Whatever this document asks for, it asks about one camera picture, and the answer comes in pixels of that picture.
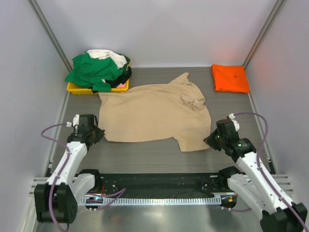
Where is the beige t shirt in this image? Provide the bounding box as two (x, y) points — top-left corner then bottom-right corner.
(98, 72), (211, 152)

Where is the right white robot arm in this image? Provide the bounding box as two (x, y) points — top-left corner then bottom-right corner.
(204, 118), (309, 232)

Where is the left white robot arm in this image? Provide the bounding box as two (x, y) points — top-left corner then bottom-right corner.
(34, 114), (104, 224)

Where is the yellow plastic bin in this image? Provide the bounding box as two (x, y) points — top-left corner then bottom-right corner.
(67, 63), (132, 95)

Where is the pink garment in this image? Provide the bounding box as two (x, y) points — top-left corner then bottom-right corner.
(116, 83), (126, 88)

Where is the green t shirt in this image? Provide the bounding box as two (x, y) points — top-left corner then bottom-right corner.
(65, 52), (128, 92)

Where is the folded orange t shirt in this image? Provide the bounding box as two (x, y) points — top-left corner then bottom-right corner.
(211, 64), (250, 94)

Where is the black t shirt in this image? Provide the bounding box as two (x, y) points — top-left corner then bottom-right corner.
(89, 67), (132, 93)

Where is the white t shirt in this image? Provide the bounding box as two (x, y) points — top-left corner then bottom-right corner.
(87, 49), (129, 69)

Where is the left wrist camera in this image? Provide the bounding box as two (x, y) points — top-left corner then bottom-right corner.
(65, 114), (80, 128)

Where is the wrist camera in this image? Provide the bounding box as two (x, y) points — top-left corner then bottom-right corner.
(65, 114), (80, 128)
(228, 113), (240, 131)

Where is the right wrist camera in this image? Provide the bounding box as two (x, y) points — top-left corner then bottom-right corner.
(228, 113), (240, 131)

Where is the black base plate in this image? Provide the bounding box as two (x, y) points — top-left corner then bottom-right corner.
(99, 173), (234, 199)

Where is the slotted cable duct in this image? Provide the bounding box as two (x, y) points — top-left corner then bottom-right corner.
(78, 196), (222, 206)

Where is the left aluminium frame post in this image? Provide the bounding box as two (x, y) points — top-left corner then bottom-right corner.
(28, 0), (72, 71)

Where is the aluminium frame post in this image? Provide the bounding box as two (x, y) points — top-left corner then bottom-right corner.
(28, 0), (72, 71)
(243, 0), (286, 69)

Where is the right aluminium frame post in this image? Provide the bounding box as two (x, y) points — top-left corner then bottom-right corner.
(243, 0), (286, 69)

